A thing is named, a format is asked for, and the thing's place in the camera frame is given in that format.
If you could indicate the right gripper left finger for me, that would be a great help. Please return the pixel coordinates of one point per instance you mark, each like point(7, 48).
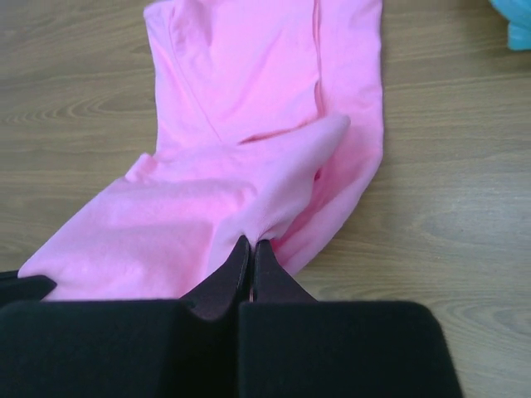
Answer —
point(128, 348)

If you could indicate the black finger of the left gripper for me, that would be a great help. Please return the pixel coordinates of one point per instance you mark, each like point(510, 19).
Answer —
point(14, 289)

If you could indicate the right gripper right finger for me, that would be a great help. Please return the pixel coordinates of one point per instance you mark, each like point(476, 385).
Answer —
point(292, 345)

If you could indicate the pink t shirt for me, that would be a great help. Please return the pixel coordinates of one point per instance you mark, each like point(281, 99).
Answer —
point(269, 126)

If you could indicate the teal t shirt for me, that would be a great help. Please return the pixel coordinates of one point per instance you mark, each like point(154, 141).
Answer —
point(517, 14)

